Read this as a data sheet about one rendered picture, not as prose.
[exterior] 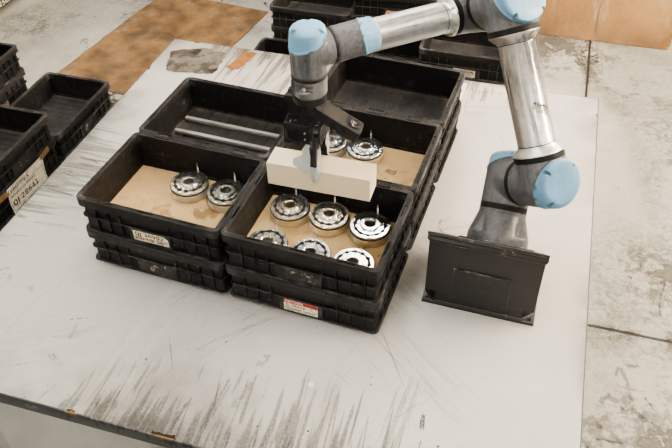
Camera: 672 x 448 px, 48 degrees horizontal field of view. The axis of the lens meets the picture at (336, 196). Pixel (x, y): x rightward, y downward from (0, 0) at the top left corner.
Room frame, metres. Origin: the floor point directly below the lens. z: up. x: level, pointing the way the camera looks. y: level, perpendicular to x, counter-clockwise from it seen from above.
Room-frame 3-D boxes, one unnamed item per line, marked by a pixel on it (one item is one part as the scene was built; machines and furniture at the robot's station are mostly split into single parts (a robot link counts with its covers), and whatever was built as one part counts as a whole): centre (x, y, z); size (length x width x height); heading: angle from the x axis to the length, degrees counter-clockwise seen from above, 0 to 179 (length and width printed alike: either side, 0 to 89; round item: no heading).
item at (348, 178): (1.33, 0.03, 1.08); 0.24 x 0.06 x 0.06; 73
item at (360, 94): (1.93, -0.17, 0.87); 0.40 x 0.30 x 0.11; 70
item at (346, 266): (1.36, 0.04, 0.92); 0.40 x 0.30 x 0.02; 70
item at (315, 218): (1.43, 0.02, 0.86); 0.10 x 0.10 x 0.01
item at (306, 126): (1.34, 0.06, 1.23); 0.09 x 0.08 x 0.12; 73
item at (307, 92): (1.33, 0.05, 1.31); 0.08 x 0.08 x 0.05
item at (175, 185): (1.57, 0.39, 0.86); 0.10 x 0.10 x 0.01
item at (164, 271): (1.50, 0.42, 0.76); 0.40 x 0.30 x 0.12; 70
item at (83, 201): (1.50, 0.42, 0.92); 0.40 x 0.30 x 0.02; 70
